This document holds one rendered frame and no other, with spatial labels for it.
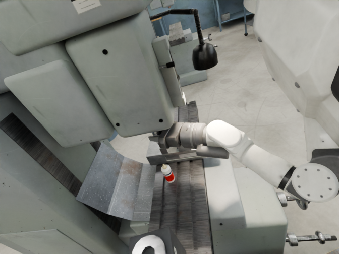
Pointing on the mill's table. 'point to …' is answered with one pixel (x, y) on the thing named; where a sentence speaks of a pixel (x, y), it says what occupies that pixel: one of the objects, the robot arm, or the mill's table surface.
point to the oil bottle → (168, 173)
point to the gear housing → (57, 20)
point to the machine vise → (169, 154)
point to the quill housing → (124, 74)
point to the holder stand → (156, 243)
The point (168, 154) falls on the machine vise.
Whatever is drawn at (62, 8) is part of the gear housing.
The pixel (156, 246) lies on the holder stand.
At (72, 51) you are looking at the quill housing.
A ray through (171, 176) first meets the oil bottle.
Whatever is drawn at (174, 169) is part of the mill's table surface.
